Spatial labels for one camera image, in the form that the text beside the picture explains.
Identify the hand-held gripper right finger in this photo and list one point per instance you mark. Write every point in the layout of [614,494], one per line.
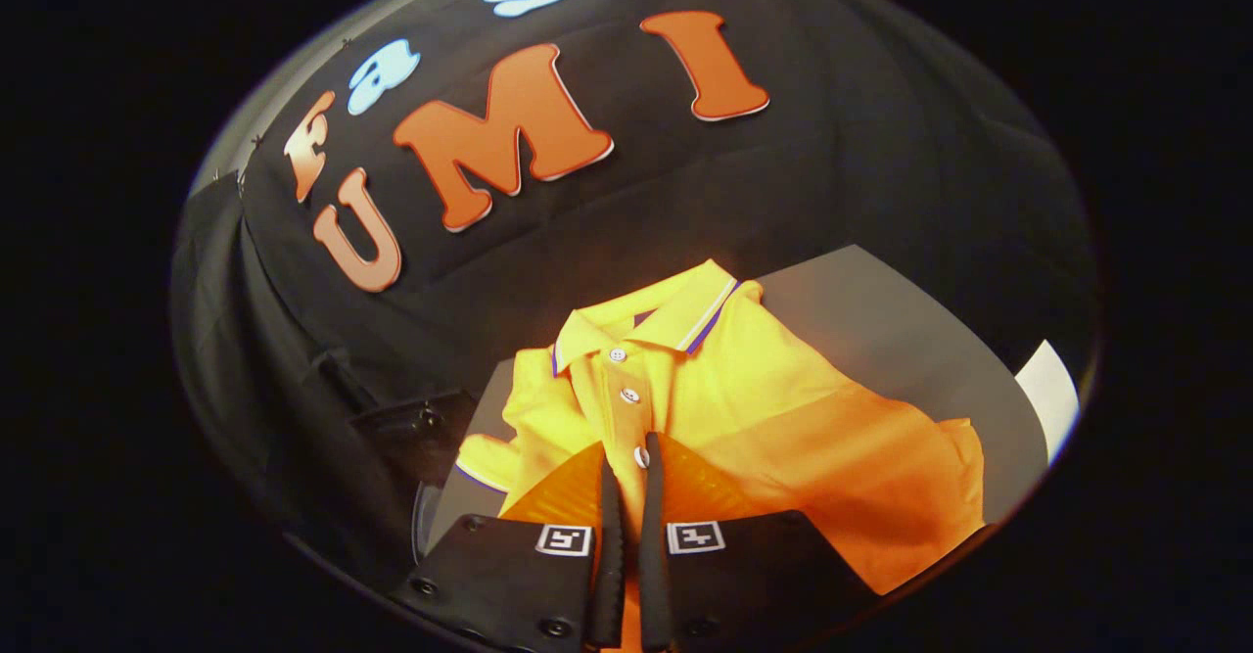
[653,555]

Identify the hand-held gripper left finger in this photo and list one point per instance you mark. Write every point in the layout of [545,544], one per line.
[612,555]

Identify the yellow polo shirt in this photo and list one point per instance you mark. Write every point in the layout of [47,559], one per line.
[783,408]

